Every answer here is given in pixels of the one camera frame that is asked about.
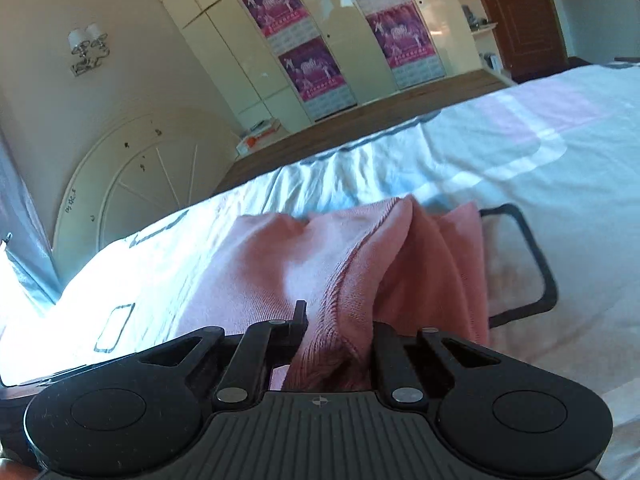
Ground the grey curtain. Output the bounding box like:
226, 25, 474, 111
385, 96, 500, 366
0, 125, 65, 316

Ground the pastel patterned bed cover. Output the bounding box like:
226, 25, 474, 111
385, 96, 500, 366
0, 62, 640, 480

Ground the white orange box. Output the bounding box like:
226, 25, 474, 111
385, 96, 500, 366
237, 128, 280, 155

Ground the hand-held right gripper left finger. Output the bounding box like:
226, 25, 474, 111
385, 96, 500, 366
136, 300, 310, 404

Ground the purple wall poster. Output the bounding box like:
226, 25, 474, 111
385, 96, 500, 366
366, 2, 447, 90
278, 37, 359, 122
240, 0, 308, 42

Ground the white arched headboard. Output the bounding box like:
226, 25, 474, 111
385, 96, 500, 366
52, 107, 237, 282

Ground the cream corner shelf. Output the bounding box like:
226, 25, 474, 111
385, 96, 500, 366
446, 0, 516, 86

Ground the cream wardrobe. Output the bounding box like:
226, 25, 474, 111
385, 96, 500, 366
132, 0, 482, 124

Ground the pink knit shirt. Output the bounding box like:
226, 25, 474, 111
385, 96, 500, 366
50, 194, 491, 393

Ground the double shade wall lamp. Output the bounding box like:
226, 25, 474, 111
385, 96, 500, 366
67, 22, 112, 79

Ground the brown wooden door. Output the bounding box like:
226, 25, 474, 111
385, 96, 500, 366
462, 0, 570, 84

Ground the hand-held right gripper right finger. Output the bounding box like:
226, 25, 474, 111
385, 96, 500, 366
371, 321, 503, 404

